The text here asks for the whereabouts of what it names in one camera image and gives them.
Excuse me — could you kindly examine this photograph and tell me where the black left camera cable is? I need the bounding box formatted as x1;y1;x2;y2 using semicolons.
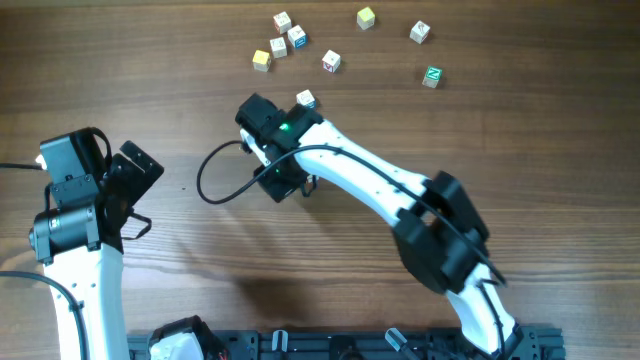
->
0;162;91;360

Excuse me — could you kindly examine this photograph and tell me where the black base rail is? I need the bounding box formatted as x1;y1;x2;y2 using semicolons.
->
127;314;566;360

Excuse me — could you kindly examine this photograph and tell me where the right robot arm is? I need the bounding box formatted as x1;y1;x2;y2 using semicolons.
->
235;94;516;357

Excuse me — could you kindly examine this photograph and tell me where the snail picture wooden block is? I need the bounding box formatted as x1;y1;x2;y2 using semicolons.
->
270;37;288;59

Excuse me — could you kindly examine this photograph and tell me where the red sided block top left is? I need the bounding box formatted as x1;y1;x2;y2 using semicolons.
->
273;11;293;34

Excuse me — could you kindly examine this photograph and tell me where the black camera cable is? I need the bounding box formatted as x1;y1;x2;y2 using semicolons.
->
0;162;91;360
195;139;507;356

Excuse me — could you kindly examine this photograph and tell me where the black right camera cable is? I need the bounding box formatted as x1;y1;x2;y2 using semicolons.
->
195;139;507;356

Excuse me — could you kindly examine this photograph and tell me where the green N letter block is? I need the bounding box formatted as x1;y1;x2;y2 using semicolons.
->
422;66;443;88

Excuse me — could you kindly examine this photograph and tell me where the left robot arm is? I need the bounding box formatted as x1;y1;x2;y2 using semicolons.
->
29;127;164;359

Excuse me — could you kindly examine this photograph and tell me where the ball picture blue block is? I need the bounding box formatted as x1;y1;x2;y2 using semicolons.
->
296;89;317;109

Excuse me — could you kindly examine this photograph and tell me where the yellow top letter block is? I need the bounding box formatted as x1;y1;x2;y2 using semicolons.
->
252;50;271;72

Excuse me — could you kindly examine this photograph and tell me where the white block far right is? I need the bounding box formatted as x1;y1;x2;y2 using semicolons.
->
409;20;431;44

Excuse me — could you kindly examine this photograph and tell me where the yellow green top block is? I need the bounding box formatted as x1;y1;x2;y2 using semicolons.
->
356;7;376;30

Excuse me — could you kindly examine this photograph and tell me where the key picture red A block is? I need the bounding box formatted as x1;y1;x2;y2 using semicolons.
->
322;50;341;73

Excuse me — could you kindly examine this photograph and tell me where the blue sided sailboat block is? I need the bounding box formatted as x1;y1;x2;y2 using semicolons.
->
287;25;308;49

